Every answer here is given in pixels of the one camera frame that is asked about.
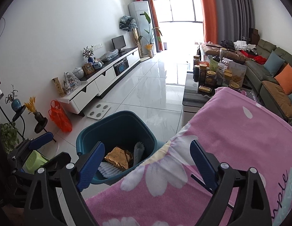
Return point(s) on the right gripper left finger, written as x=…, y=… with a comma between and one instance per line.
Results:
x=42, y=206

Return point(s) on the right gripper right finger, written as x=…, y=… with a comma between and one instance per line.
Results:
x=219, y=178

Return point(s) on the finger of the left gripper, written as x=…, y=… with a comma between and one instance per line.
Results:
x=42, y=140

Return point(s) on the gold and black snack bag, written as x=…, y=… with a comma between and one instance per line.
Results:
x=122, y=159

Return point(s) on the teal plastic trash bin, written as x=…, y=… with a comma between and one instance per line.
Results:
x=123, y=129

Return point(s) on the green plastic stool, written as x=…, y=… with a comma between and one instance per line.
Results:
x=34, y=162

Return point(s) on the black plant stand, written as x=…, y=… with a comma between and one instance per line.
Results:
x=41, y=120

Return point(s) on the orange plastic bag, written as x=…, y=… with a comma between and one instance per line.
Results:
x=59, y=117

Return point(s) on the white TV cabinet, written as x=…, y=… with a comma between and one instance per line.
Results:
x=101, y=81

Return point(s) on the pink floral tablecloth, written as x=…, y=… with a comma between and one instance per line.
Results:
x=231, y=164

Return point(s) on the white bathroom scale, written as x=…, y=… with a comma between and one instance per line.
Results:
x=99, y=111

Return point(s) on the olive green sectional sofa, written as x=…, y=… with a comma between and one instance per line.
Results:
x=269, y=90

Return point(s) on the orange cushion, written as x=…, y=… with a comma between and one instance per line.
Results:
x=284, y=78

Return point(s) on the coffee table with jars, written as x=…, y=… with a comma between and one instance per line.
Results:
x=207, y=74

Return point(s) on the small black monitor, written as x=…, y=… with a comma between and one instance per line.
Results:
x=119, y=43

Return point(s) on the blue grey cushion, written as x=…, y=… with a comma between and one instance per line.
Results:
x=273, y=63

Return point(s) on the tall potted plant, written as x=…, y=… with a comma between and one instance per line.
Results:
x=152, y=34

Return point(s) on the white standing air conditioner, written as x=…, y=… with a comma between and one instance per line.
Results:
x=135, y=8

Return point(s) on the orange curtain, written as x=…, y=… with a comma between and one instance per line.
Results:
x=210, y=24

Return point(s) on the grey curtain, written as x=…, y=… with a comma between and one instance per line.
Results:
x=235, y=18

